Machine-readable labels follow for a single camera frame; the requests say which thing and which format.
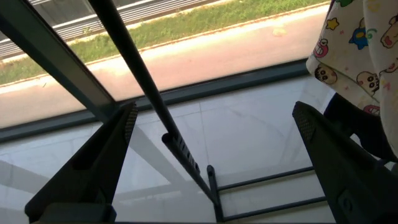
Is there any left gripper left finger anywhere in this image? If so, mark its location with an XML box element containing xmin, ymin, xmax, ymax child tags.
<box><xmin>24</xmin><ymin>101</ymin><xmax>139</xmax><ymax>223</ymax></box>

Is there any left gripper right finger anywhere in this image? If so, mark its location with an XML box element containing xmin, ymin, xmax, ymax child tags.
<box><xmin>292</xmin><ymin>101</ymin><xmax>398</xmax><ymax>224</ymax></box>

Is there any black t-shirt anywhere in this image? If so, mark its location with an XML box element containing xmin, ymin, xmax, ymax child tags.
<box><xmin>323</xmin><ymin>92</ymin><xmax>398</xmax><ymax>164</ymax></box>

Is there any cream printed garment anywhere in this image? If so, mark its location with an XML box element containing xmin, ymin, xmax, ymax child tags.
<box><xmin>306</xmin><ymin>0</ymin><xmax>398</xmax><ymax>159</ymax></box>

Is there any black clothes rack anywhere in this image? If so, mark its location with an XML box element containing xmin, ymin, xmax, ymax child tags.
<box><xmin>88</xmin><ymin>0</ymin><xmax>327</xmax><ymax>223</ymax></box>

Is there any window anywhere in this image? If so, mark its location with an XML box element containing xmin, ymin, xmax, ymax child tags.
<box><xmin>0</xmin><ymin>0</ymin><xmax>332</xmax><ymax>144</ymax></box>

